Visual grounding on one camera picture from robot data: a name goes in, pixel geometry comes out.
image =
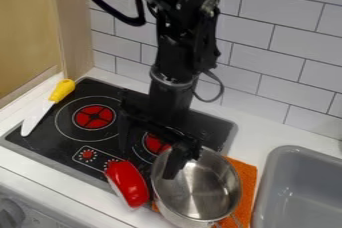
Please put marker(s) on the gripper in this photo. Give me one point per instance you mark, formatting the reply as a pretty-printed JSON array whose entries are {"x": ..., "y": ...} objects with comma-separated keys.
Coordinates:
[{"x": 171, "y": 98}]

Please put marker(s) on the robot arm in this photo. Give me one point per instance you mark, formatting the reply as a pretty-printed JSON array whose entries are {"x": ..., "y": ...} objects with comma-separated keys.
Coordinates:
[{"x": 182, "y": 15}]

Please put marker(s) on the silver pot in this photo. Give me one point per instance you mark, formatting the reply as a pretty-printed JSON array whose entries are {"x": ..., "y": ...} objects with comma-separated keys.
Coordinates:
[{"x": 205, "y": 192}]

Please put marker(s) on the red toy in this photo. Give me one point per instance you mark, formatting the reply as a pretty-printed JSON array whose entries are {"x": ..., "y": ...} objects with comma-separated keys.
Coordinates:
[{"x": 129, "y": 183}]

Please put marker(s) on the toy stove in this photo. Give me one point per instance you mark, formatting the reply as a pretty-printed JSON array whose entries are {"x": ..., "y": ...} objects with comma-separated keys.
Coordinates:
[{"x": 71, "y": 138}]

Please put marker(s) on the orange cloth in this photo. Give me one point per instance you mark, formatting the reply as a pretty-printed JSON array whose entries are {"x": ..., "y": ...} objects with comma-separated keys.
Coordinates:
[{"x": 247, "y": 178}]

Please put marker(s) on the toy sink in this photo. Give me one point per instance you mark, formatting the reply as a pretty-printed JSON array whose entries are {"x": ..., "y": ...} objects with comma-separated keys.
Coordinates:
[{"x": 302, "y": 192}]

